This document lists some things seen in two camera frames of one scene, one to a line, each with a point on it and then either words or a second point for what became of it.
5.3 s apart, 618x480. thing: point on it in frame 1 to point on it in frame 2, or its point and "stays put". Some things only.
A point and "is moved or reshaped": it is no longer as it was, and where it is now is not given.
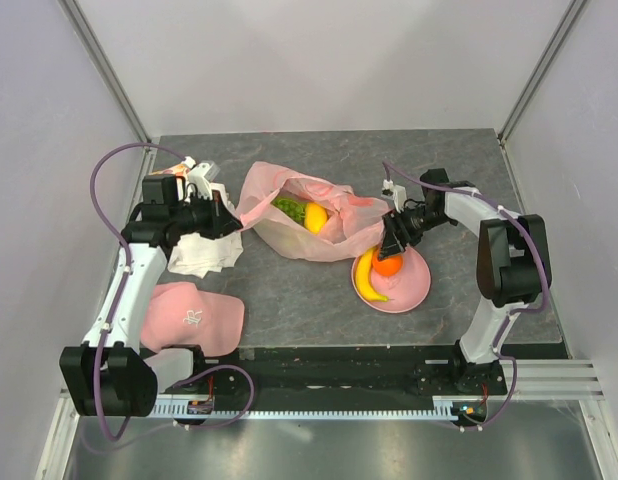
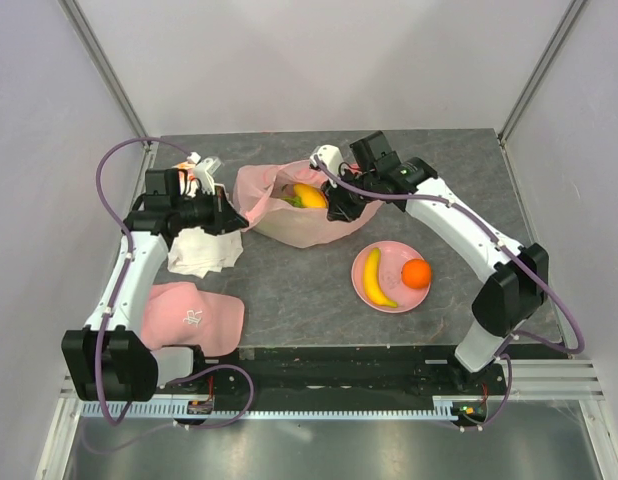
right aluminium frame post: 569,18 stays put
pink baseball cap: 176,313 stays put
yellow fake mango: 315,217 to 310,196
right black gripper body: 413,222 to 350,202
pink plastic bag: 352,230 is moved or reshaped
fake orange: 389,266 to 416,273
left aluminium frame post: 97,54 stays put
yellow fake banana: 362,277 is moved or reshaped
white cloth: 198,255 stays put
